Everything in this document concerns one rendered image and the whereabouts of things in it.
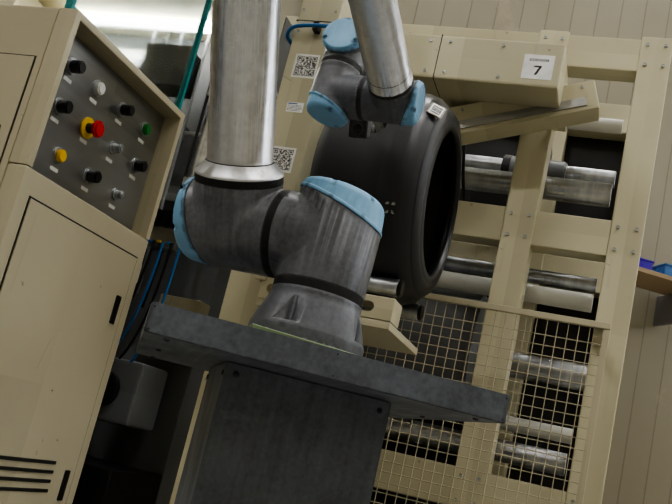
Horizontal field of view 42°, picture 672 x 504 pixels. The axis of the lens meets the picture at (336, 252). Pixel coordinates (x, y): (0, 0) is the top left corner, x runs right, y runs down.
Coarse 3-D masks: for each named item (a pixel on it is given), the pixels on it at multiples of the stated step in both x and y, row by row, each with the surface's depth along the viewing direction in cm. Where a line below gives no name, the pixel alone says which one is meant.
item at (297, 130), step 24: (312, 0) 256; (336, 0) 253; (312, 48) 251; (288, 72) 251; (288, 96) 248; (288, 120) 246; (312, 120) 244; (288, 144) 244; (312, 144) 246; (240, 288) 236; (240, 312) 234; (192, 432) 228
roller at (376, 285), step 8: (376, 280) 218; (384, 280) 217; (392, 280) 217; (400, 280) 217; (368, 288) 218; (376, 288) 217; (384, 288) 217; (392, 288) 216; (400, 288) 216; (392, 296) 218; (400, 296) 217
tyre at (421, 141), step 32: (416, 128) 215; (448, 128) 228; (320, 160) 218; (352, 160) 214; (384, 160) 212; (416, 160) 212; (448, 160) 257; (384, 192) 211; (416, 192) 212; (448, 192) 260; (384, 224) 212; (416, 224) 214; (448, 224) 255; (384, 256) 215; (416, 256) 218; (416, 288) 227
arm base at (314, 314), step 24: (288, 288) 135; (312, 288) 133; (336, 288) 134; (264, 312) 134; (288, 312) 133; (312, 312) 131; (336, 312) 133; (360, 312) 139; (312, 336) 129; (336, 336) 131; (360, 336) 137
